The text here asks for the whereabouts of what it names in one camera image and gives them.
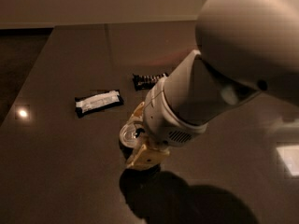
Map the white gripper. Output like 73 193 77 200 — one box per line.
125 77 207 171

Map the white and black snack bar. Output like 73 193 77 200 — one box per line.
75 90 124 118

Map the green soda can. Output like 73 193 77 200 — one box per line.
119 121 145 160

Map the black snack bar wrapper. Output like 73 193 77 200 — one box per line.
133 73 168 91

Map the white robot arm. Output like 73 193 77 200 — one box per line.
120 0 299 171

